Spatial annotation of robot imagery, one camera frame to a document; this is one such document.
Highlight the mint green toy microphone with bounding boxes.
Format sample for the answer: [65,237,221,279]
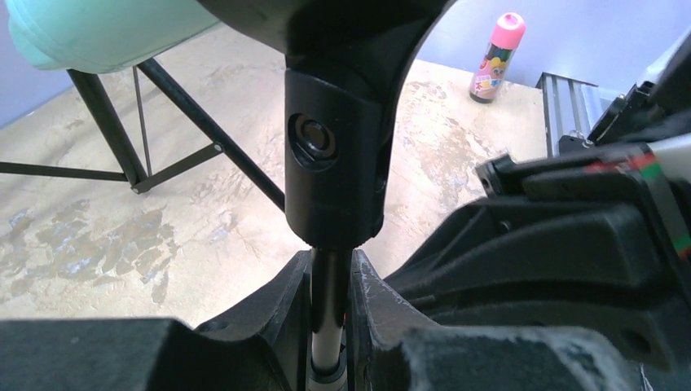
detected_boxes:
[5,0,220,74]

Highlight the black microphone stand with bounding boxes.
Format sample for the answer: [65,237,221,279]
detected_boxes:
[204,1,450,390]

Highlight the pink round object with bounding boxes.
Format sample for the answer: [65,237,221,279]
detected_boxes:
[469,12,526,103]

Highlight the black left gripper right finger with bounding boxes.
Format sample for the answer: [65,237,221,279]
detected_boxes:
[348,250,640,390]

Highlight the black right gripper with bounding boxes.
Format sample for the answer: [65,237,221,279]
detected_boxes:
[386,144,690,370]

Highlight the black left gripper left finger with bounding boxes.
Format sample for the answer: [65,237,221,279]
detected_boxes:
[1,251,310,390]

